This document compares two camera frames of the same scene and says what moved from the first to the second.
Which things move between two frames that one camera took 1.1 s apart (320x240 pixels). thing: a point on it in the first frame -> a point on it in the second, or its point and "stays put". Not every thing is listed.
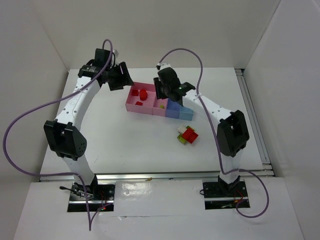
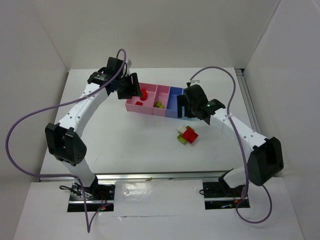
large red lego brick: [189, 135] stays put
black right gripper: [160, 88] -> [185, 105]
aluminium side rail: [241, 75] stays put
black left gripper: [120, 76] -> [130, 88]
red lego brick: [143, 94] stays put
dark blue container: [172, 109] stays put
